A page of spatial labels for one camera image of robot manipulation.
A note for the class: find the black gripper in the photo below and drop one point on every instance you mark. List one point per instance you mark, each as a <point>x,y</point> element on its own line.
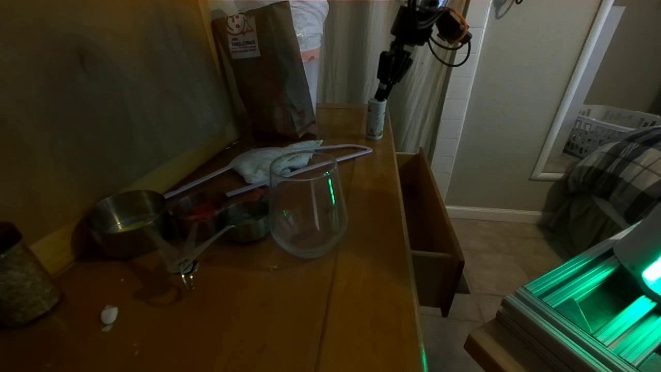
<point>417,23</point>

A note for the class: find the small white bottle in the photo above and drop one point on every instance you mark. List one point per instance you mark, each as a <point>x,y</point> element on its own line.
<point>377,121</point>

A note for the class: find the wooden nightstand drawer with knob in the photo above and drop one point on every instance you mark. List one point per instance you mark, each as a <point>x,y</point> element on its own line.
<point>429,220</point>

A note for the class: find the beige curtain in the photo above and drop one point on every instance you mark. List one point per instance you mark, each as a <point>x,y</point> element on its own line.
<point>348,54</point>

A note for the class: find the brown paper bag with label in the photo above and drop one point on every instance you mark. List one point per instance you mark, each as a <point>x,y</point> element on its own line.
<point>266,75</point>

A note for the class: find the white cloth face mask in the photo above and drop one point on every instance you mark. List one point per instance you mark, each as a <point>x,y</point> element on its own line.
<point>271,164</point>

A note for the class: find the clear stemless glass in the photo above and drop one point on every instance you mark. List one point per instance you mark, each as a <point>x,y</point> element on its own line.
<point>307,213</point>

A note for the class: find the white baseboard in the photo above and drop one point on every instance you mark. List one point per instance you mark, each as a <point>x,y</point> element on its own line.
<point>492,213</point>

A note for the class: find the small steel measuring cup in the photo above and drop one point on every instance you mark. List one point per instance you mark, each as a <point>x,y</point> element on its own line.
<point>245,223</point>

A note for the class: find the white laundry basket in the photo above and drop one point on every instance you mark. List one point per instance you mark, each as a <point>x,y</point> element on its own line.
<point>611,127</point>

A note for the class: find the plaid blanket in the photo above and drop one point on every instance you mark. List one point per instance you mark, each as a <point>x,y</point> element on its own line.
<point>613,186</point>

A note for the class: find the wooden nightstand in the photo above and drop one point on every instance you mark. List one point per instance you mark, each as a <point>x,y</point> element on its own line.
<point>310,310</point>

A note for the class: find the wooden board panel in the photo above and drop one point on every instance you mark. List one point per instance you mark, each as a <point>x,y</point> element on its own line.
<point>105,105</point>

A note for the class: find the large steel measuring cup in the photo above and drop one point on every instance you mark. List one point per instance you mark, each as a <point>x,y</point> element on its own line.
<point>127,221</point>

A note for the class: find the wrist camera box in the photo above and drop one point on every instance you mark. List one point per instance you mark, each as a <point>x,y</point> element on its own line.
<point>453,27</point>

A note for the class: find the white door frame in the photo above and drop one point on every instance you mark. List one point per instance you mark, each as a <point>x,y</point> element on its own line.
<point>576,90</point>

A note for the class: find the aluminum frame stand green light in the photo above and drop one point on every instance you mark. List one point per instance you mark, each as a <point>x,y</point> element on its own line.
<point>586,310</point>

